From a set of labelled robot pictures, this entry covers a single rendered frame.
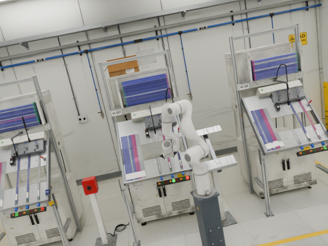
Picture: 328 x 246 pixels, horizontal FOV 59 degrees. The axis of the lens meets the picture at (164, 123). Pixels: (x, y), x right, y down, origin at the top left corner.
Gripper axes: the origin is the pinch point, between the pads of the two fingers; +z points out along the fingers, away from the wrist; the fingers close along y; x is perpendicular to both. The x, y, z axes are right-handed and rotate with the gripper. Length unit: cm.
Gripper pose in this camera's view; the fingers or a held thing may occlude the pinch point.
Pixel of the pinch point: (168, 156)
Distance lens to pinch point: 282.9
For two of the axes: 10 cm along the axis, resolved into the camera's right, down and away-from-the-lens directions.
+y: 9.8, -2.0, 0.3
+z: 0.6, 4.5, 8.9
